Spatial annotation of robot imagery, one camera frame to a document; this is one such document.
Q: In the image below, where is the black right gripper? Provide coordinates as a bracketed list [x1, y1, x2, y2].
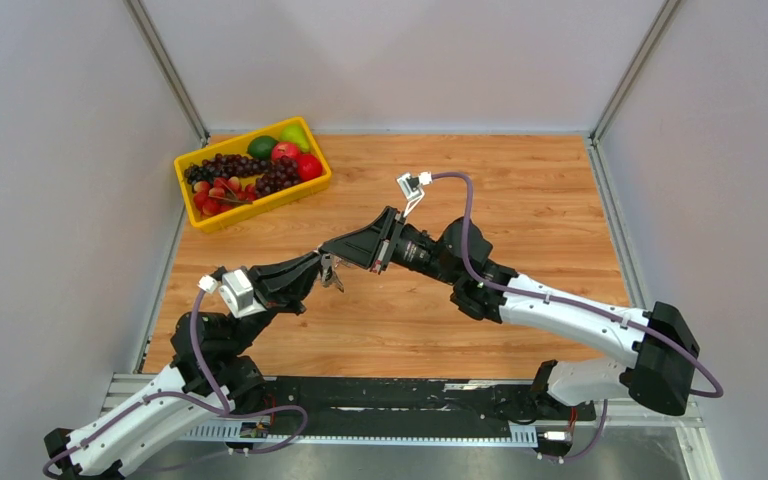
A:
[322, 207, 459, 288]

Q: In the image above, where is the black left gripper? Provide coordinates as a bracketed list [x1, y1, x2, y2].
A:
[225, 248, 329, 355]

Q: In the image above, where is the silver keyring with keys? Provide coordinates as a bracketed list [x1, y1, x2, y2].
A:
[320, 254, 345, 293]

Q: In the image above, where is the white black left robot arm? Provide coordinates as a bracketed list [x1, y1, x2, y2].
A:
[42, 250, 334, 479]

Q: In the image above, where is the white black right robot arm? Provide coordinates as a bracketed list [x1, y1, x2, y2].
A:
[319, 207, 699, 418]

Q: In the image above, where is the bright red tomato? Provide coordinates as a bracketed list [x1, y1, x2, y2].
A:
[296, 153, 323, 182]

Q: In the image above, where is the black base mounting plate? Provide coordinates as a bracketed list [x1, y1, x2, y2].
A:
[230, 376, 597, 439]

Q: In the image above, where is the red cherries cluster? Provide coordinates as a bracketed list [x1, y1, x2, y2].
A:
[191, 176, 258, 217]

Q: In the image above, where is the red pink apple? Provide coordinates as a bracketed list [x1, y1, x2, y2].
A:
[271, 141, 303, 161]

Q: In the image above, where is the green pear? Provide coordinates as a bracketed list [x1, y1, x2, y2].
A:
[279, 124, 311, 153]

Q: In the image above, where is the dark green avocado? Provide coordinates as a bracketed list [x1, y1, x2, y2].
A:
[247, 135, 278, 160]

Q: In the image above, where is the dark purple grape bunch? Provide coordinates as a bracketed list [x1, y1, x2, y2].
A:
[183, 154, 271, 185]

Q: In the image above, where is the yellow plastic fruit tray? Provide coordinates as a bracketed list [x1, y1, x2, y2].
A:
[173, 116, 332, 233]

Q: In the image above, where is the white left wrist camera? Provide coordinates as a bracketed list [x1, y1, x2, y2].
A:
[198, 267, 266, 319]

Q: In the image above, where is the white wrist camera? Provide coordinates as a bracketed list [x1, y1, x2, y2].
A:
[198, 267, 266, 319]
[396, 172, 433, 218]

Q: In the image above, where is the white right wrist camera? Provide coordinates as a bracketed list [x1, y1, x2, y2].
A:
[396, 172, 433, 218]

